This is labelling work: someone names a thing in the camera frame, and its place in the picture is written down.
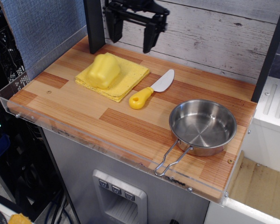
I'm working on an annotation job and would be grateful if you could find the black vertical post right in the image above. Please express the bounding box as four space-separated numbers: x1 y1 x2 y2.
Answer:
251 16 280 103

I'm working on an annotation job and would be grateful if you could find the yellow object bottom left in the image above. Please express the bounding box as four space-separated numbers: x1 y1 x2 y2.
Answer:
8 213 32 224

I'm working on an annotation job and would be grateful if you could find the yellow toy bell pepper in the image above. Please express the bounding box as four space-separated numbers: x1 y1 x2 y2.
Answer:
87 53 120 89

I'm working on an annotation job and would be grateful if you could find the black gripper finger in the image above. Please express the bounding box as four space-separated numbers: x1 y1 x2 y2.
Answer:
143 22 162 54
106 9 123 43

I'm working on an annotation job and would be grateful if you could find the folded yellow towel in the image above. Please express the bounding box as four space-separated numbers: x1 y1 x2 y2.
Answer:
75 53 150 102

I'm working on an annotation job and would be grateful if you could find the black vertical post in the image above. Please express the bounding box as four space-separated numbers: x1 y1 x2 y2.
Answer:
83 0 105 54
251 16 280 103

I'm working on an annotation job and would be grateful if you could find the blue fabric panel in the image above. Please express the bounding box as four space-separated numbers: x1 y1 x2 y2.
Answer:
0 0 87 80

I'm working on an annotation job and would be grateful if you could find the clear acrylic table guard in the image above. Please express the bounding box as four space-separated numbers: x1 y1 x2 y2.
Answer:
0 38 256 203

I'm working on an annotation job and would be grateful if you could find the toy knife yellow handle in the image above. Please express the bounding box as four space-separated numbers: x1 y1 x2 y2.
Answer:
129 69 175 109

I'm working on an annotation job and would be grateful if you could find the black perforated crate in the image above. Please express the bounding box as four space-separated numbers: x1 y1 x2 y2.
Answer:
0 15 25 88

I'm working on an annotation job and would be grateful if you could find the white toy sink counter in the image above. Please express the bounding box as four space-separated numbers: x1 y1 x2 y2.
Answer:
241 77 280 172

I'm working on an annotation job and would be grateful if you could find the stainless steel pan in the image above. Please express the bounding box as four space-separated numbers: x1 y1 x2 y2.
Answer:
154 99 237 176

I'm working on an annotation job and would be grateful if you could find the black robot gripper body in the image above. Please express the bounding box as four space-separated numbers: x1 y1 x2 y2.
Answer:
104 0 170 32

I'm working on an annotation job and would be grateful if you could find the silver toy fridge cabinet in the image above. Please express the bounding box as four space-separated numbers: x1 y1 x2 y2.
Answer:
44 130 209 224

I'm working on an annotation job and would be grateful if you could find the ice dispenser panel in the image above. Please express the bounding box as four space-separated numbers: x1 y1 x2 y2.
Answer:
92 169 148 224

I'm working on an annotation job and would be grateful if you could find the black vertical post left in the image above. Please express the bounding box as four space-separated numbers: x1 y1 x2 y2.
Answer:
83 0 105 54

